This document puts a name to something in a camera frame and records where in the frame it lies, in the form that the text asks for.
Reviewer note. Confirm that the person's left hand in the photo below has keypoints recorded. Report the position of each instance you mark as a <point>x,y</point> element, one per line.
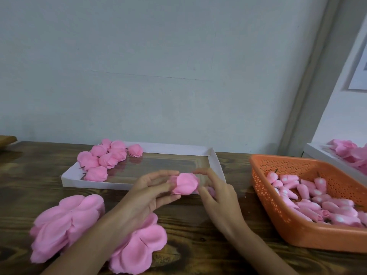
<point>140,200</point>

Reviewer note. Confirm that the person's right hand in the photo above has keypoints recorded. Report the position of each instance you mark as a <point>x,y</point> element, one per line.
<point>223,206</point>

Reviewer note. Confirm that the white shallow tray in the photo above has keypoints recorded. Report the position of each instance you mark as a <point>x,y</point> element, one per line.
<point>143,169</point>

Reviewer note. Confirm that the stack of pink petals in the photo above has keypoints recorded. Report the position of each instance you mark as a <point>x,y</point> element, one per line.
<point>137,249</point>
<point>66,226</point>

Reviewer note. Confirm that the pink petal flower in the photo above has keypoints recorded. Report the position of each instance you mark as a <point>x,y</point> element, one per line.
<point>118,150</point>

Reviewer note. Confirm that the group of finished pink roses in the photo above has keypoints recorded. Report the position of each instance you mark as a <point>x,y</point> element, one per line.
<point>87,160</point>

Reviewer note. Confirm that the pink rose buds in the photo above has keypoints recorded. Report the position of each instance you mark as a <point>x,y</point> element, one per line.
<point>307,198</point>

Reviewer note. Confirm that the pile of pink petals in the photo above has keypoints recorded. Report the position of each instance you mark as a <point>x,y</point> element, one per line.
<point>347,150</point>

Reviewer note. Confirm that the person's right forearm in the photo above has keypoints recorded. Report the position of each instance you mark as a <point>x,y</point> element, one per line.
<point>264,252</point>

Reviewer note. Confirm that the person's left forearm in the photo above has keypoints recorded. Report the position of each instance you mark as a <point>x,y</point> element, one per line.
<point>86,249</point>

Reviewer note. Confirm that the orange plastic basket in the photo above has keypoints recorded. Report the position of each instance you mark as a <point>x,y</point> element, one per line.
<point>295,235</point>

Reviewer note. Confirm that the white paper notice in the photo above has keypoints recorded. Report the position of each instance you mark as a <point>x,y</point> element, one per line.
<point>359,74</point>

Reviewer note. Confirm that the grey door frame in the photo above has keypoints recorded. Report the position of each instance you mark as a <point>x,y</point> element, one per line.
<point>318,71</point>

